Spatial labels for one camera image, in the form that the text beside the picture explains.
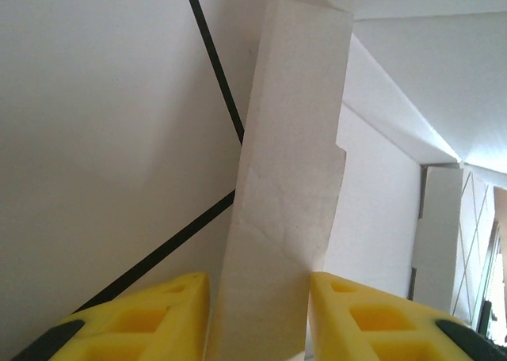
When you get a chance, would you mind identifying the white paper box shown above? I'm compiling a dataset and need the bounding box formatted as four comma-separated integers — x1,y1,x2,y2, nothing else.
205,0,507,361

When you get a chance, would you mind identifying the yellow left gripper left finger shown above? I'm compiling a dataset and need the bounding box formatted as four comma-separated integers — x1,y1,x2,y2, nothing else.
11,272,211,361

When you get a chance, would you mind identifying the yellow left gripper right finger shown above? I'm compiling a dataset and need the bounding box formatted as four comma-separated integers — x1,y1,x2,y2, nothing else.
308,272,507,361

